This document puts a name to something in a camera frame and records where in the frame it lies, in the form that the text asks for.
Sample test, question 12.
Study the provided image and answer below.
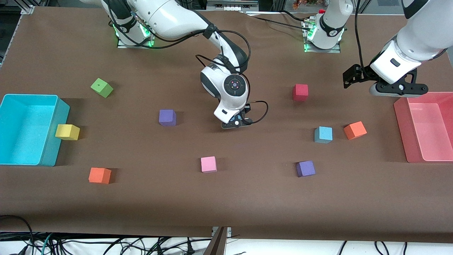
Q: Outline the white metal bracket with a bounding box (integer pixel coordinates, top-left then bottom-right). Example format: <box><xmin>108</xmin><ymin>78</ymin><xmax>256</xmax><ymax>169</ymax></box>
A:
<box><xmin>211</xmin><ymin>226</ymin><xmax>233</xmax><ymax>237</ymax></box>

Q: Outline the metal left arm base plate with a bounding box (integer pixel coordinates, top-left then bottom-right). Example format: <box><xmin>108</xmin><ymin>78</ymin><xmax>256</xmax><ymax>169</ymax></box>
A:
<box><xmin>303</xmin><ymin>18</ymin><xmax>342</xmax><ymax>54</ymax></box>

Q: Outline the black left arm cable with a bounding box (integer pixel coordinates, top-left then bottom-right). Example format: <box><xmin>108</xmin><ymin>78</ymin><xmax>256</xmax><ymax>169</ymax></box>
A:
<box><xmin>354</xmin><ymin>0</ymin><xmax>367</xmax><ymax>69</ymax></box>

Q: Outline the grey power strip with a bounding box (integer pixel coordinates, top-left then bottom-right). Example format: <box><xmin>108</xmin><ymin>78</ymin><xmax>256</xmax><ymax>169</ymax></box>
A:
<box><xmin>207</xmin><ymin>0</ymin><xmax>259</xmax><ymax>12</ymax></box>

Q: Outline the black cable on table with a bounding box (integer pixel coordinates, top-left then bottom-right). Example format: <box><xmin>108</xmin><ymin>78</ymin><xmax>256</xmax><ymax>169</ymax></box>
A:
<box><xmin>244</xmin><ymin>10</ymin><xmax>309</xmax><ymax>29</ymax></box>

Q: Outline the red foam block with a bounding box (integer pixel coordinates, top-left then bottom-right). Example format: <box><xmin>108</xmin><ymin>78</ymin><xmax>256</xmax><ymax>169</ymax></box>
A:
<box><xmin>292</xmin><ymin>84</ymin><xmax>309</xmax><ymax>102</ymax></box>

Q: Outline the green foam block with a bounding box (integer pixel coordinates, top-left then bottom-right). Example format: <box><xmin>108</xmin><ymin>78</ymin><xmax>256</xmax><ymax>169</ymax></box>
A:
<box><xmin>90</xmin><ymin>78</ymin><xmax>114</xmax><ymax>98</ymax></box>

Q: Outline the pink foam block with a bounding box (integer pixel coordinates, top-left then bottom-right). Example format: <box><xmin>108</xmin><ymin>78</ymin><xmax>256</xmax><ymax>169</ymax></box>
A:
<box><xmin>200</xmin><ymin>156</ymin><xmax>218</xmax><ymax>174</ymax></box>

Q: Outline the yellow foam block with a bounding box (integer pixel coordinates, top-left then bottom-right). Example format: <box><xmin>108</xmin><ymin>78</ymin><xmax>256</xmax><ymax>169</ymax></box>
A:
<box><xmin>55</xmin><ymin>124</ymin><xmax>81</xmax><ymax>141</ymax></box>

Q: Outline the dark metal bar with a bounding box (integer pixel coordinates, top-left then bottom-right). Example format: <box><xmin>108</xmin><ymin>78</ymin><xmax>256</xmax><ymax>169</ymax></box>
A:
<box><xmin>203</xmin><ymin>227</ymin><xmax>227</xmax><ymax>255</ymax></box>

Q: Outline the cyan plastic bin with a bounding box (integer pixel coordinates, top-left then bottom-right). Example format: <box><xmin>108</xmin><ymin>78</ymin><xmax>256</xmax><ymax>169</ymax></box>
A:
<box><xmin>0</xmin><ymin>93</ymin><xmax>70</xmax><ymax>167</ymax></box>

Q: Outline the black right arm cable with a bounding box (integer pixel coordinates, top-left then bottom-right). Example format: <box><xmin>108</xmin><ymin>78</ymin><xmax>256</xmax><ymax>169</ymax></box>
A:
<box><xmin>106</xmin><ymin>0</ymin><xmax>269</xmax><ymax>125</ymax></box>

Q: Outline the pink plastic bin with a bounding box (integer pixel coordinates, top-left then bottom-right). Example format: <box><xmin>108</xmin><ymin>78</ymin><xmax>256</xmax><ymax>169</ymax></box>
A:
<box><xmin>394</xmin><ymin>92</ymin><xmax>453</xmax><ymax>164</ymax></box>

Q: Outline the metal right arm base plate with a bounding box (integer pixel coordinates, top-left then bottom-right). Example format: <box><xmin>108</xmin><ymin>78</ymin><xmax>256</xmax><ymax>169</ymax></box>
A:
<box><xmin>116</xmin><ymin>21</ymin><xmax>155</xmax><ymax>50</ymax></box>

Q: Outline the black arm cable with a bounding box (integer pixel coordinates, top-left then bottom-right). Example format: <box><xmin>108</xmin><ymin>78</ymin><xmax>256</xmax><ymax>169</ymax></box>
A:
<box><xmin>106</xmin><ymin>0</ymin><xmax>269</xmax><ymax>125</ymax></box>
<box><xmin>354</xmin><ymin>0</ymin><xmax>367</xmax><ymax>69</ymax></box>

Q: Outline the black looped floor cable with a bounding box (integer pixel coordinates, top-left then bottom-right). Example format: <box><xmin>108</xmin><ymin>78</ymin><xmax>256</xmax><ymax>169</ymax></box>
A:
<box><xmin>0</xmin><ymin>215</ymin><xmax>35</xmax><ymax>255</ymax></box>

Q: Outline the orange foam block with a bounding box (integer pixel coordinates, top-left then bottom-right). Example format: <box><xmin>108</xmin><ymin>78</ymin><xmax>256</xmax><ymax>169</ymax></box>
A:
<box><xmin>88</xmin><ymin>167</ymin><xmax>112</xmax><ymax>185</ymax></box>
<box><xmin>343</xmin><ymin>121</ymin><xmax>368</xmax><ymax>141</ymax></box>

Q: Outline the purple foam block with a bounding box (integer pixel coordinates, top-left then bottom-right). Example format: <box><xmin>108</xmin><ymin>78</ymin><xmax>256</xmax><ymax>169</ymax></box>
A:
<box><xmin>296</xmin><ymin>160</ymin><xmax>316</xmax><ymax>178</ymax></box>
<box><xmin>158</xmin><ymin>109</ymin><xmax>177</xmax><ymax>127</ymax></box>

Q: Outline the light blue foam block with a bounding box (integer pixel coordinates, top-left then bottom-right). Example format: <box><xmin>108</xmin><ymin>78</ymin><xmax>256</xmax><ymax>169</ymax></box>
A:
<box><xmin>314</xmin><ymin>126</ymin><xmax>333</xmax><ymax>145</ymax></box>

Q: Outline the brown table cover sheet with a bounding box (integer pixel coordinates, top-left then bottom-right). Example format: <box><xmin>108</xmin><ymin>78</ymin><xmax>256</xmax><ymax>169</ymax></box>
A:
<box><xmin>0</xmin><ymin>6</ymin><xmax>453</xmax><ymax>244</ymax></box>

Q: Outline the teal floor cable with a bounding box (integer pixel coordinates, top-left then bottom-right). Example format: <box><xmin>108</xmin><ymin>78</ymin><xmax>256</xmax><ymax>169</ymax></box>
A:
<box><xmin>34</xmin><ymin>233</ymin><xmax>56</xmax><ymax>255</ymax></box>

